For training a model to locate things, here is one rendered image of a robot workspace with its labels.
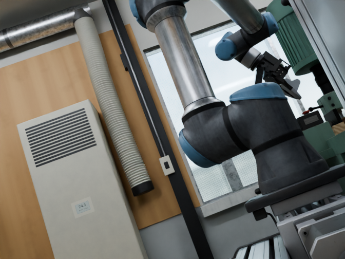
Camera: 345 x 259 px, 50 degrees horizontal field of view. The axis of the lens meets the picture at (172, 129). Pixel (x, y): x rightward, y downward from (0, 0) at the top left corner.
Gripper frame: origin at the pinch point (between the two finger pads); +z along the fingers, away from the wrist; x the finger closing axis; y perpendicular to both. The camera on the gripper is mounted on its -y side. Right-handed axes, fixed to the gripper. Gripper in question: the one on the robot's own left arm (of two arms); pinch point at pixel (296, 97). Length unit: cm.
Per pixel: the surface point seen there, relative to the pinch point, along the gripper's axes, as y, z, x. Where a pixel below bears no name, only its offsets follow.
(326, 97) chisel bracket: 10.5, 9.0, 7.6
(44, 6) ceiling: -2, -188, 127
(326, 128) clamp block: -4.4, 14.1, -3.6
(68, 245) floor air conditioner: -118, -50, 111
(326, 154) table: -12.9, 18.7, -5.7
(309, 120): -5.8, 7.8, -3.7
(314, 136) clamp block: -9.5, 12.5, -3.6
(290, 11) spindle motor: 29.2, -22.4, 3.1
